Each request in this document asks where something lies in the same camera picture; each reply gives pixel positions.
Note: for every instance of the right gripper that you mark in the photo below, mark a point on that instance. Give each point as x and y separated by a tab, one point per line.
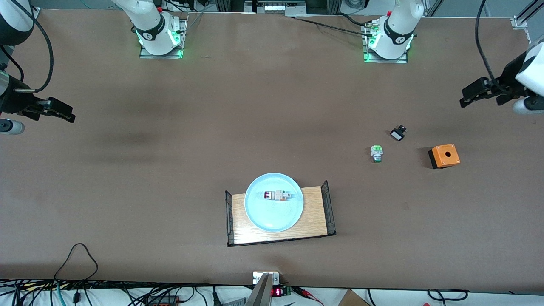
12	103

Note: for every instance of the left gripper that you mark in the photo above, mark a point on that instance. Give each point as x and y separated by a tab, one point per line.
506	80

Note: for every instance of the white red contact block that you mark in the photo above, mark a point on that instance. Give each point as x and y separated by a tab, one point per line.
279	195

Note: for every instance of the light blue plate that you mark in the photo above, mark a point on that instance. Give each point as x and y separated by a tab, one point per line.
272	214

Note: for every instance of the wooden tray with mesh sides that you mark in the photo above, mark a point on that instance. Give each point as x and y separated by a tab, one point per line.
314	221

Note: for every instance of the brown cardboard piece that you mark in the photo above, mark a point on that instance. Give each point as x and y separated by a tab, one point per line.
352	298

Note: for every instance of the red LED display module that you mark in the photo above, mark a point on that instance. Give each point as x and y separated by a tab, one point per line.
278	291

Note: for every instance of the orange button enclosure box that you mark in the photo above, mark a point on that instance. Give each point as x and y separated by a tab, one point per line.
444	155

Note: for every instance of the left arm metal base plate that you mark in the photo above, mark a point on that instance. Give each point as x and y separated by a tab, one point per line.
403	60

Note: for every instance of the aluminium corner bracket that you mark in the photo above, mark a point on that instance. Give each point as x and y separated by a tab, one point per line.
36	13
520	21

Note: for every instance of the small black white-faced switch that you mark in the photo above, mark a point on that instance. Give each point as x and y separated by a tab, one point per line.
398	134

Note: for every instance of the green push button switch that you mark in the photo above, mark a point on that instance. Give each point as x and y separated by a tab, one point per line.
376	152

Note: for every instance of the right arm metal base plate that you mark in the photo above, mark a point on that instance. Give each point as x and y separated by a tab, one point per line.
180	34

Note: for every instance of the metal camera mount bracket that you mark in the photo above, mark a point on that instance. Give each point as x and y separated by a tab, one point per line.
264	289

